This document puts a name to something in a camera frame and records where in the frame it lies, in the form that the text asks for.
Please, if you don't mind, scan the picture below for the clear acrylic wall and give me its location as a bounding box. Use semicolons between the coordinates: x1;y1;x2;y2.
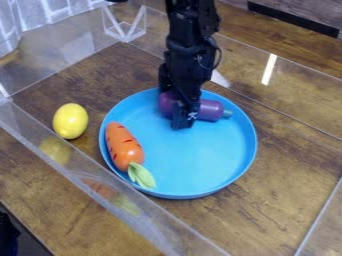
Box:
108;0;342;141
0;97;230;256

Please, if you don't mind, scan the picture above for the orange toy carrot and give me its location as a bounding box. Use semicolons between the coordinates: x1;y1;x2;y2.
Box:
105;122;156;189

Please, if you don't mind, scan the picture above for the clear acrylic back wall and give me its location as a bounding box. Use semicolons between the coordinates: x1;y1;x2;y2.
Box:
108;0;342;141

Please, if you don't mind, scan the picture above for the purple toy eggplant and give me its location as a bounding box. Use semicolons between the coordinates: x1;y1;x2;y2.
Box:
159;91;232;122

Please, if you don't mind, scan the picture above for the black bar on background table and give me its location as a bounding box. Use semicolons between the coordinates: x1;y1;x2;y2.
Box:
247;0;342;38

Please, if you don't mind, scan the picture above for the blue round tray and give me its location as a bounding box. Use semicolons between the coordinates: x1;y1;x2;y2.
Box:
103;88;258;199

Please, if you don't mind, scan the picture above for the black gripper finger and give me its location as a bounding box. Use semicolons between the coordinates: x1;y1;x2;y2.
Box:
171;94;200;130
158;64;171;92

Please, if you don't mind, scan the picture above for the clear acrylic front wall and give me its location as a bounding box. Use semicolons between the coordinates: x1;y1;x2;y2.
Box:
0;97;230;256

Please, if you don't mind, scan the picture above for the yellow toy lemon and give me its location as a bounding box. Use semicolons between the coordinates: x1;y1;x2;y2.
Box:
52;103;88;140

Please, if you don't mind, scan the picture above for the clear acrylic corner bracket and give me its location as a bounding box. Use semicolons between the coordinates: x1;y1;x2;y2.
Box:
101;6;147;43

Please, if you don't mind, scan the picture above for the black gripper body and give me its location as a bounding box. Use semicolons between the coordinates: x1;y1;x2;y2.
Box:
163;0;220;98

